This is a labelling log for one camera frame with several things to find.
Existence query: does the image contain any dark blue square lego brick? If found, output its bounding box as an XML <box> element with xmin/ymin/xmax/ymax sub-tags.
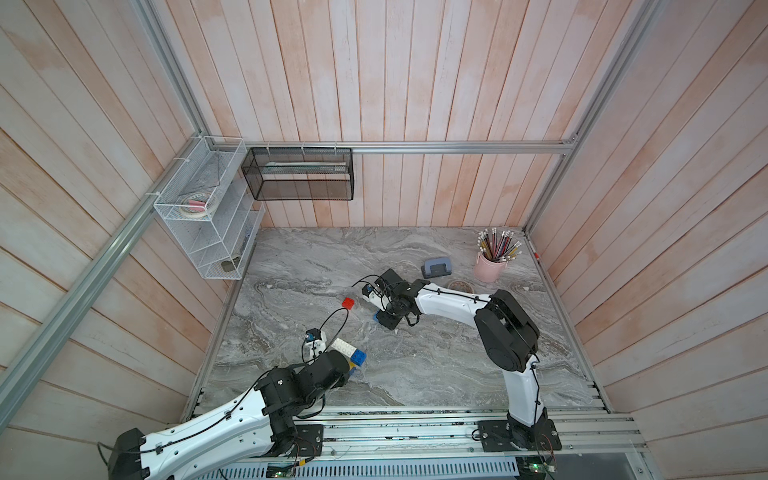
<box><xmin>350</xmin><ymin>349</ymin><xmax>367</xmax><ymax>367</ymax></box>

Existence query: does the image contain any white long lego brick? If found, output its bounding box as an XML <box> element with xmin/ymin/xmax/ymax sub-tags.
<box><xmin>330</xmin><ymin>338</ymin><xmax>357</xmax><ymax>357</ymax></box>

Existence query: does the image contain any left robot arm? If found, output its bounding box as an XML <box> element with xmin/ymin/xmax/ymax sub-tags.
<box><xmin>107</xmin><ymin>350</ymin><xmax>353</xmax><ymax>479</ymax></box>

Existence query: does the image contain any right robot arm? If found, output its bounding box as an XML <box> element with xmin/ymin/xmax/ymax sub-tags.
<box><xmin>361</xmin><ymin>269</ymin><xmax>544</xmax><ymax>428</ymax></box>

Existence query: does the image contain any pink pencil cup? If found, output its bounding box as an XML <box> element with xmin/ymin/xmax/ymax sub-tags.
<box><xmin>473</xmin><ymin>253</ymin><xmax>507</xmax><ymax>283</ymax></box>

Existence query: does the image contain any bundle of pencils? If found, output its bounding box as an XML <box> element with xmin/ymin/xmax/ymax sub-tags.
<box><xmin>477</xmin><ymin>228</ymin><xmax>523</xmax><ymax>263</ymax></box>

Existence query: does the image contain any black mesh basket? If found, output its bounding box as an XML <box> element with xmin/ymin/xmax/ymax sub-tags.
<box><xmin>241</xmin><ymin>146</ymin><xmax>355</xmax><ymax>202</ymax></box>

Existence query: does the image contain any tape roll on shelf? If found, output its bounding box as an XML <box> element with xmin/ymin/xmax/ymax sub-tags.
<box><xmin>178</xmin><ymin>191</ymin><xmax>218</xmax><ymax>219</ymax></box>

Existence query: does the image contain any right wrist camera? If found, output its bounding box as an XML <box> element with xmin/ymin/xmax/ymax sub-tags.
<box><xmin>362</xmin><ymin>283</ymin><xmax>388</xmax><ymax>310</ymax></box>

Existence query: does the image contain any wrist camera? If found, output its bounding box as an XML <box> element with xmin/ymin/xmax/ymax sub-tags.
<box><xmin>301</xmin><ymin>328</ymin><xmax>327</xmax><ymax>363</ymax></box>
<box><xmin>362</xmin><ymin>283</ymin><xmax>388</xmax><ymax>310</ymax></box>

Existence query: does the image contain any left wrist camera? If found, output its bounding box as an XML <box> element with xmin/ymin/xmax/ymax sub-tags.
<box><xmin>301</xmin><ymin>328</ymin><xmax>327</xmax><ymax>363</ymax></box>

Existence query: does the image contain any aluminium mounting rail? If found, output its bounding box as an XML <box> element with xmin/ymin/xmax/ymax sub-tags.
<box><xmin>308</xmin><ymin>407</ymin><xmax>648</xmax><ymax>461</ymax></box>

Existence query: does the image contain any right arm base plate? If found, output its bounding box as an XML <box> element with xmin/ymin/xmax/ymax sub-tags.
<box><xmin>476</xmin><ymin>416</ymin><xmax>562</xmax><ymax>452</ymax></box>

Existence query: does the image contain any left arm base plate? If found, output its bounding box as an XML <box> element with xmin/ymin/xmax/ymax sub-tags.
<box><xmin>264</xmin><ymin>423</ymin><xmax>324</xmax><ymax>458</ymax></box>

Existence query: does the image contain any white wire shelf rack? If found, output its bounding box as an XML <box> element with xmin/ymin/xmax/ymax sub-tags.
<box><xmin>154</xmin><ymin>136</ymin><xmax>264</xmax><ymax>280</ymax></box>

